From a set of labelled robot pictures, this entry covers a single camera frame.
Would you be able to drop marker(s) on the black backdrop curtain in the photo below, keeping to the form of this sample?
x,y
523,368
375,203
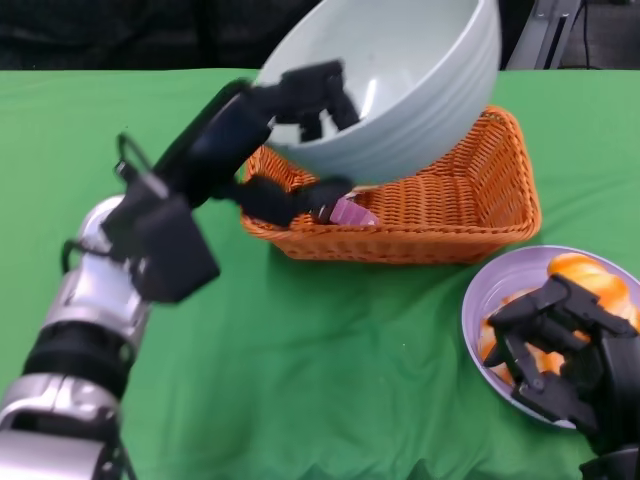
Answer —
x,y
100,30

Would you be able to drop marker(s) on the grey bowl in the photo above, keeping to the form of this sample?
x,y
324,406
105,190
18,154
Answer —
x,y
425,100

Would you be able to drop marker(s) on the green tablecloth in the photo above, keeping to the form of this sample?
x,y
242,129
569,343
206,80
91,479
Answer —
x,y
300,350

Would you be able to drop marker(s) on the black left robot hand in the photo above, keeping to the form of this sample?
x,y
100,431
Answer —
x,y
220,140

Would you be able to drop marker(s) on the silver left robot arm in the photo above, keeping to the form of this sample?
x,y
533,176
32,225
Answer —
x,y
95,300

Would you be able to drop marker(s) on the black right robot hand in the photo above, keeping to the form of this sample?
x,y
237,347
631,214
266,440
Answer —
x,y
610,380

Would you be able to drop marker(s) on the orange wicker basket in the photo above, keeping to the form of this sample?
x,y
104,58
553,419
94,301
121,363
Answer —
x,y
475,210

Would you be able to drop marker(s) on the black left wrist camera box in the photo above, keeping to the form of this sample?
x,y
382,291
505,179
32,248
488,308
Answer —
x,y
170,250

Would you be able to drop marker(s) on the grey metal stand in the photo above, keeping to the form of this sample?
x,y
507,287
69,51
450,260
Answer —
x,y
545,35

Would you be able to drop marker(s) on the lavender plate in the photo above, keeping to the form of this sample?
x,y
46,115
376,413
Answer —
x,y
500,275

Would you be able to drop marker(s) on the pink and chocolate cake slice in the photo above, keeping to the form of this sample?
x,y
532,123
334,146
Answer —
x,y
355,215

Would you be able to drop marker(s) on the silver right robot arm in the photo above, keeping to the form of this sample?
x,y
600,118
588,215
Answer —
x,y
615,465

